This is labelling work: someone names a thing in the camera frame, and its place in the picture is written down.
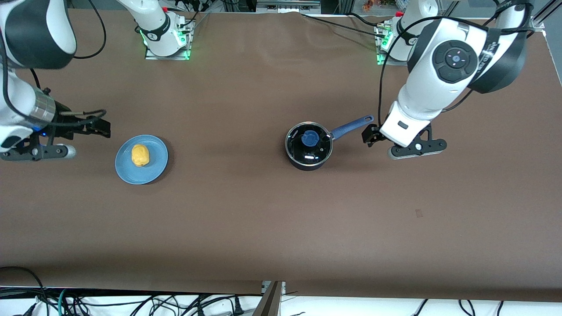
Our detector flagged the long black cable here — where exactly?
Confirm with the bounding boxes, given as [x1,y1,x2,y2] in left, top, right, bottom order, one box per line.
[301,12,380,38]

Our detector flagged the blue round plate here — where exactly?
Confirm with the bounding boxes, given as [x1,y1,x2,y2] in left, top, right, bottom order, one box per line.
[115,134,169,185]

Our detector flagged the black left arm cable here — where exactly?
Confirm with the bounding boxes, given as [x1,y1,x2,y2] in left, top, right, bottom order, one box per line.
[378,0,534,130]

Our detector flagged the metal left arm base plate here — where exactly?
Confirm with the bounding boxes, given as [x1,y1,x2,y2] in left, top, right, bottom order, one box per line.
[376,22,415,66]

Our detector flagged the black tangled cables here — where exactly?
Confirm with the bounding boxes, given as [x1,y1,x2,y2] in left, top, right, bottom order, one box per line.
[66,293,264,316]

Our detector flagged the aluminium frame profile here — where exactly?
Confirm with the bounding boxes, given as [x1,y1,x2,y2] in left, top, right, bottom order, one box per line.
[531,0,562,31]

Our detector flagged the glass lid with blue knob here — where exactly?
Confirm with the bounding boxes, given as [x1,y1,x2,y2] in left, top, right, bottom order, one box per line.
[286,122,333,165]

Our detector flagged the brown table cover sheet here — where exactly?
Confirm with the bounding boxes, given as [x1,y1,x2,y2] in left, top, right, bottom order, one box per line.
[0,10,562,302]

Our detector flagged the metal frame post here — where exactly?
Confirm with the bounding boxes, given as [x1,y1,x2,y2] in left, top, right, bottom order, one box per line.
[252,281,285,316]

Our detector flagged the black base cable bundle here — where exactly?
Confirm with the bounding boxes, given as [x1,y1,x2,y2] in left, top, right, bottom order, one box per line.
[169,0,209,28]

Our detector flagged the black right arm loop cable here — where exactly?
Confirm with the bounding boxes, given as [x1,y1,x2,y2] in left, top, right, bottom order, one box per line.
[72,0,107,59]

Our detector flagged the grey device box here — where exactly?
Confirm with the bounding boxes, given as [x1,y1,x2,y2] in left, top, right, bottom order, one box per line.
[256,0,321,14]

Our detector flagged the short curved black cable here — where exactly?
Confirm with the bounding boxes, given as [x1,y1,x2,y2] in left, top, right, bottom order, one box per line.
[347,12,391,29]

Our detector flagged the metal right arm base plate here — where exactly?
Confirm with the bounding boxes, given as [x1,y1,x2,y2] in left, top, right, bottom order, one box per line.
[145,18,192,61]

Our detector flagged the black floor cable loop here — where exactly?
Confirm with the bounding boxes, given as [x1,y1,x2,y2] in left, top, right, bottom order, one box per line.
[0,266,50,316]

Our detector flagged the yellow potato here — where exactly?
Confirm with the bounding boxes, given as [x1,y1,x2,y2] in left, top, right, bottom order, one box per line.
[131,144,151,168]

